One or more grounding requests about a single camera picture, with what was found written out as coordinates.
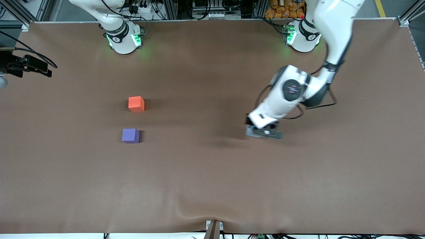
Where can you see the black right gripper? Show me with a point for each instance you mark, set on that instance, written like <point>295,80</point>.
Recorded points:
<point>14,66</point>

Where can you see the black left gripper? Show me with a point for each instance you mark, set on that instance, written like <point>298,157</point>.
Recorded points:
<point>247,120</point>

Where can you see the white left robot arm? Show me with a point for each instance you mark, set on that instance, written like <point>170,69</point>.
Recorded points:
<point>335,30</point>

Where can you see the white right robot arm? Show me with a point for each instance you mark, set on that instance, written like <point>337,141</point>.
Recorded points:
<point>121,38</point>

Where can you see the orange block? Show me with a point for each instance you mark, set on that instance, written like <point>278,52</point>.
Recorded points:
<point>135,103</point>

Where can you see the purple block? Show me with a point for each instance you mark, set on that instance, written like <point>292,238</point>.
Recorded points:
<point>130,135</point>

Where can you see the brown table mat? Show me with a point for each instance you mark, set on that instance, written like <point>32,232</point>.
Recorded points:
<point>232,182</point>

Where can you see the pile of orange bags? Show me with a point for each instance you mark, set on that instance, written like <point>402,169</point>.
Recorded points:
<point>285,10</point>

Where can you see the white power strip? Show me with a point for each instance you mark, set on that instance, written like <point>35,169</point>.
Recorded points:
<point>141,8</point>

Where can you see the aluminium frame post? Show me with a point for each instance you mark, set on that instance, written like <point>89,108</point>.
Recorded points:
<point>16,13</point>
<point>410,15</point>

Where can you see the wooden post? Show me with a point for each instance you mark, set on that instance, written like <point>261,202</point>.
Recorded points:
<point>213,230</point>

